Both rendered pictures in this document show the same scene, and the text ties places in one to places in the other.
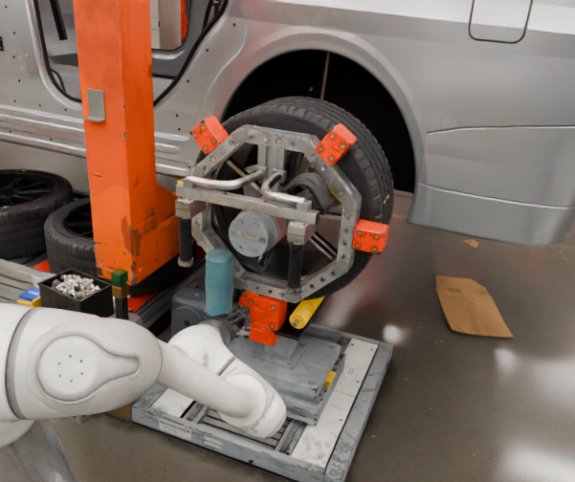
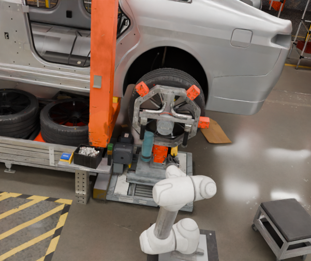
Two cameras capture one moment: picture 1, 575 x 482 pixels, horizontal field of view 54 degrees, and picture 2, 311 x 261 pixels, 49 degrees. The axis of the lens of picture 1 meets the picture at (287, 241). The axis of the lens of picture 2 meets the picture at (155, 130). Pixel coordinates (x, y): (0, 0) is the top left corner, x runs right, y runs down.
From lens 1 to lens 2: 135 cm
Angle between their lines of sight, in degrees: 19
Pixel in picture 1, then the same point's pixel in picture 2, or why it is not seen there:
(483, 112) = (234, 70)
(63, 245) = (59, 131)
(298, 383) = not seen: hidden behind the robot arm
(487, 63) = (236, 54)
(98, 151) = (95, 98)
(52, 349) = (207, 186)
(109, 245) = (97, 132)
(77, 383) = (213, 192)
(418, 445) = not seen: hidden behind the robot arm
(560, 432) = (254, 177)
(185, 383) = not seen: hidden behind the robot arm
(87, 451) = (95, 214)
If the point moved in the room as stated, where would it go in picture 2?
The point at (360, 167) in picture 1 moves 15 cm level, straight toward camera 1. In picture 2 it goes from (199, 98) to (204, 107)
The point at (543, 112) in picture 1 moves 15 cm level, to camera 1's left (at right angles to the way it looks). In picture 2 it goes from (254, 70) to (239, 70)
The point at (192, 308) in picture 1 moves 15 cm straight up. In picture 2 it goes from (124, 151) to (126, 138)
